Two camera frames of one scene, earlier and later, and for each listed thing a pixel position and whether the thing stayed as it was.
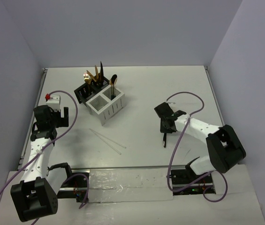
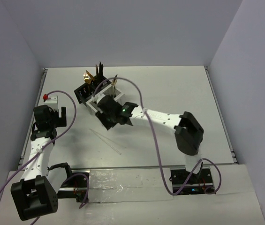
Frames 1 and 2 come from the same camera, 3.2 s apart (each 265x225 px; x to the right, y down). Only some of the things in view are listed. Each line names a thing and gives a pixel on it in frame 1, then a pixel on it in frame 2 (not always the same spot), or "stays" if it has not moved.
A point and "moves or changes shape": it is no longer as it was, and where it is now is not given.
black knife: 102,72 stays
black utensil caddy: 84,93 stays
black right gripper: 163,130 → 101,115
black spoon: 113,79 moves or changes shape
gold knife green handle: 91,75 stays
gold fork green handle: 86,77 stays
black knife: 164,139 → 100,72
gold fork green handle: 89,83 stays
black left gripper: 62,122 stays
